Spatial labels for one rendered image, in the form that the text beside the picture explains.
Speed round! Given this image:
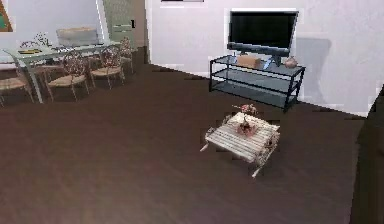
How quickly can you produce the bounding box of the pink flower house plant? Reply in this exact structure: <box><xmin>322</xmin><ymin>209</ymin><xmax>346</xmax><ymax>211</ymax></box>
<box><xmin>232</xmin><ymin>103</ymin><xmax>260</xmax><ymax>137</ymax></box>

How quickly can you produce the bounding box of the white slatted coffee table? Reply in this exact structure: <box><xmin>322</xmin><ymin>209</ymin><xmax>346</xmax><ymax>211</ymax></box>
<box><xmin>199</xmin><ymin>111</ymin><xmax>281</xmax><ymax>179</ymax></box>

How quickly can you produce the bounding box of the black glass television stand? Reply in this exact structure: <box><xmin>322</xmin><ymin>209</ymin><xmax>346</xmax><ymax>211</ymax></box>
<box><xmin>208</xmin><ymin>54</ymin><xmax>307</xmax><ymax>113</ymax></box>

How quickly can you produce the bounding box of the brown cardboard box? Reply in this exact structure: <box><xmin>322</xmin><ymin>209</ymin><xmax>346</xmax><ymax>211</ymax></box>
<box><xmin>236</xmin><ymin>54</ymin><xmax>262</xmax><ymax>70</ymax></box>

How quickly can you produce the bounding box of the wicker seat metal chair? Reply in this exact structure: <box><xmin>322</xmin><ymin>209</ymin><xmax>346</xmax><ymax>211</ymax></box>
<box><xmin>0</xmin><ymin>49</ymin><xmax>36</xmax><ymax>108</ymax></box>
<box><xmin>44</xmin><ymin>49</ymin><xmax>91</xmax><ymax>103</ymax></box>
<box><xmin>89</xmin><ymin>44</ymin><xmax>126</xmax><ymax>91</ymax></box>
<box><xmin>119</xmin><ymin>36</ymin><xmax>136</xmax><ymax>75</ymax></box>

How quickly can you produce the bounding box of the black television set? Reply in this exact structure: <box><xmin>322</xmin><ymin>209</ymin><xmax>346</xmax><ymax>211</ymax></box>
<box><xmin>227</xmin><ymin>10</ymin><xmax>300</xmax><ymax>58</ymax></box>

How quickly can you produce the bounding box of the brown round vase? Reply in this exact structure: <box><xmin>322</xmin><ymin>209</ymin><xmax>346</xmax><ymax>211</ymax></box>
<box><xmin>283</xmin><ymin>55</ymin><xmax>299</xmax><ymax>69</ymax></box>

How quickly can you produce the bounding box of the grey green room door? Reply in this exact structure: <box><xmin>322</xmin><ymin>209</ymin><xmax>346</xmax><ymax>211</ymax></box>
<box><xmin>101</xmin><ymin>0</ymin><xmax>138</xmax><ymax>50</ymax></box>

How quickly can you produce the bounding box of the grey box with tan lid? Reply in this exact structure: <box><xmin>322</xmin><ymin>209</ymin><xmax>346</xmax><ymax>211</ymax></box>
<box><xmin>55</xmin><ymin>26</ymin><xmax>100</xmax><ymax>47</ymax></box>

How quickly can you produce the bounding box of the pale glass dining table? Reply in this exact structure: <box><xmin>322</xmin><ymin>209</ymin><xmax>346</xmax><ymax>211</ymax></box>
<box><xmin>1</xmin><ymin>41</ymin><xmax>122</xmax><ymax>105</ymax></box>

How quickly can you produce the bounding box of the small twig plant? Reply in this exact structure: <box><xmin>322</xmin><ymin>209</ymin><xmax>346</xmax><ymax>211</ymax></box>
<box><xmin>33</xmin><ymin>31</ymin><xmax>52</xmax><ymax>48</ymax></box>

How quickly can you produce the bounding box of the yellow flat book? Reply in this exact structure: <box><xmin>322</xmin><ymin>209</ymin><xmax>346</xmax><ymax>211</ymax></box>
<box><xmin>17</xmin><ymin>48</ymin><xmax>44</xmax><ymax>55</ymax></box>

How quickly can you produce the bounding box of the dark brown sofa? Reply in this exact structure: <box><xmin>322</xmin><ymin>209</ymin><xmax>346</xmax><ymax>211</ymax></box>
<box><xmin>348</xmin><ymin>84</ymin><xmax>384</xmax><ymax>224</ymax></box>

